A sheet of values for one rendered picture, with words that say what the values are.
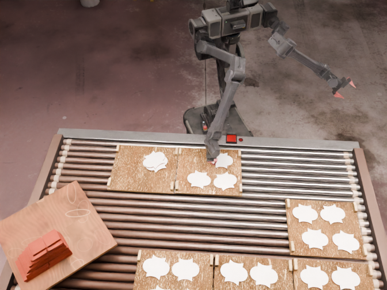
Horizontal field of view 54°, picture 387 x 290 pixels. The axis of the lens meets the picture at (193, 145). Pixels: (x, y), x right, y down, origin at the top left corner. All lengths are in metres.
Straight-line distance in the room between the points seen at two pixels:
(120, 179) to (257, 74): 2.54
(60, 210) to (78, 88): 2.40
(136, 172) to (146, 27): 3.06
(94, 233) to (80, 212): 0.17
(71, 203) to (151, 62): 2.71
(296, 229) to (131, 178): 1.04
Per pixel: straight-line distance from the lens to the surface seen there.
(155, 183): 2.39
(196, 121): 3.63
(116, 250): 2.24
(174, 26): 5.21
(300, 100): 4.30
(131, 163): 2.50
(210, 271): 2.13
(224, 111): 2.21
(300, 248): 2.25
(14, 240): 2.30
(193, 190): 2.35
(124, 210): 2.34
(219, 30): 2.63
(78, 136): 2.76
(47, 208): 2.33
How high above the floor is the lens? 2.94
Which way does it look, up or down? 52 degrees down
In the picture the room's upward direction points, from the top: 1 degrees counter-clockwise
